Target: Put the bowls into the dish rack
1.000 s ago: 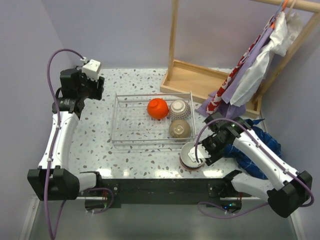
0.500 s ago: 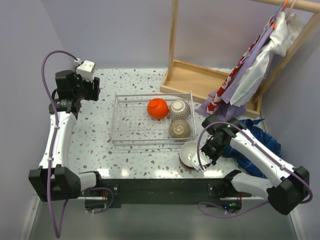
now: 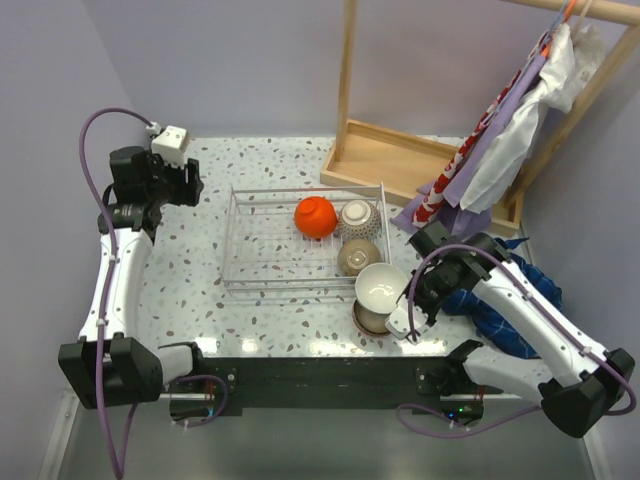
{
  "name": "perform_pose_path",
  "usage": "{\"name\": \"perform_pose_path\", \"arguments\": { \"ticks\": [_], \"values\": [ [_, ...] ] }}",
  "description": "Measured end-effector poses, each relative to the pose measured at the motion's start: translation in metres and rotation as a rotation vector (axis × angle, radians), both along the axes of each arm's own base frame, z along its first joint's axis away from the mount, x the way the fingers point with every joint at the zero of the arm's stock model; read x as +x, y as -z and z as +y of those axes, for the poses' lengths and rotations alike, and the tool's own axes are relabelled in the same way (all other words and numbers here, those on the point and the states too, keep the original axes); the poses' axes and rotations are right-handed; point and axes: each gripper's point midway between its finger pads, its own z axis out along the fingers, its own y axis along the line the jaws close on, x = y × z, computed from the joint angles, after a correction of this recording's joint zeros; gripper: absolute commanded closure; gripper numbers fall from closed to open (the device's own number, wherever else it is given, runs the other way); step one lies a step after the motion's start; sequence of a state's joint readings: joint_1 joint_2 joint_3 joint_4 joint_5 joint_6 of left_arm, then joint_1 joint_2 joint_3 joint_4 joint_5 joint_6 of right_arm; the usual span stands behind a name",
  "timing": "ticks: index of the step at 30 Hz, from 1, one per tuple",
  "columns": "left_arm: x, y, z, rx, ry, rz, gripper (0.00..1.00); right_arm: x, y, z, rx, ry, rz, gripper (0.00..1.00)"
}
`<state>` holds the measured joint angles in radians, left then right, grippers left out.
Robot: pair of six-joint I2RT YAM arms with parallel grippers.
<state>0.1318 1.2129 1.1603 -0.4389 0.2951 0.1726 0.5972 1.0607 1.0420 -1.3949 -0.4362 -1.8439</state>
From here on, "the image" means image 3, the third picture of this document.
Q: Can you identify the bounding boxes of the white bowl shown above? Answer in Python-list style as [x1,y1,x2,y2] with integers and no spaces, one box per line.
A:
[355,263,409,315]

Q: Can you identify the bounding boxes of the black bowl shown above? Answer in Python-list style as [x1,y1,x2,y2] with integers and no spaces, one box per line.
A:
[337,238,382,276]

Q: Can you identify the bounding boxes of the dotted beige bowl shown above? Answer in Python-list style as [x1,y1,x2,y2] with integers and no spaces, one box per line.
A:
[338,200,382,241]

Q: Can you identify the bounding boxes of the clear wire dish rack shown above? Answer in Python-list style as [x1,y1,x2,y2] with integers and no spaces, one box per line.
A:
[221,185,391,293]

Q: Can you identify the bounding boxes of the brown striped bowl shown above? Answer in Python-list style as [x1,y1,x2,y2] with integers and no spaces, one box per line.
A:
[352,301,390,337]

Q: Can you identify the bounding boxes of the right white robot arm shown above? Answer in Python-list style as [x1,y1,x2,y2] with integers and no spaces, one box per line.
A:
[386,222,638,438]

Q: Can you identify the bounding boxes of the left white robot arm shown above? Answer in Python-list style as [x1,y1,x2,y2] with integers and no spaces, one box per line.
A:
[58,146,207,409]

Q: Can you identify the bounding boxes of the wooden clothes rack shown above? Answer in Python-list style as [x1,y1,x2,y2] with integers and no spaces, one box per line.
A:
[320,1,639,236]

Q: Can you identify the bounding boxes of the lilac hanging garment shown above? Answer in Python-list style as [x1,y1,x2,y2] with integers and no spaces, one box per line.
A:
[391,54,546,238]

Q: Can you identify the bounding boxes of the blue checked cloth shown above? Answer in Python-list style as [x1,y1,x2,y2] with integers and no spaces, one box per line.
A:
[441,238,562,360]

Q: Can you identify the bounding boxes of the red white patterned garment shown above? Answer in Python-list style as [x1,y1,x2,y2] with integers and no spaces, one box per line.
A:
[403,40,546,228]

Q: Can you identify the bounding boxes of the white hanging garment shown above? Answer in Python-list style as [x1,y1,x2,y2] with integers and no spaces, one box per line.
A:
[464,24,607,211]

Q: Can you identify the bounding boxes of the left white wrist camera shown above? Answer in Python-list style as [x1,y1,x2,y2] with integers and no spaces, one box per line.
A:
[146,122,190,169]

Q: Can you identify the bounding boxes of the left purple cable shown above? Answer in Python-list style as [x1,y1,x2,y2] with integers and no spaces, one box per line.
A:
[78,107,231,480]

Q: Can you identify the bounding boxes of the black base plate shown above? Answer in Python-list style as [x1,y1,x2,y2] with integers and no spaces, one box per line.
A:
[167,354,505,421]

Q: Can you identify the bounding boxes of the aluminium rail frame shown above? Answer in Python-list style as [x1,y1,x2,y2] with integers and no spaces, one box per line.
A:
[37,219,594,480]

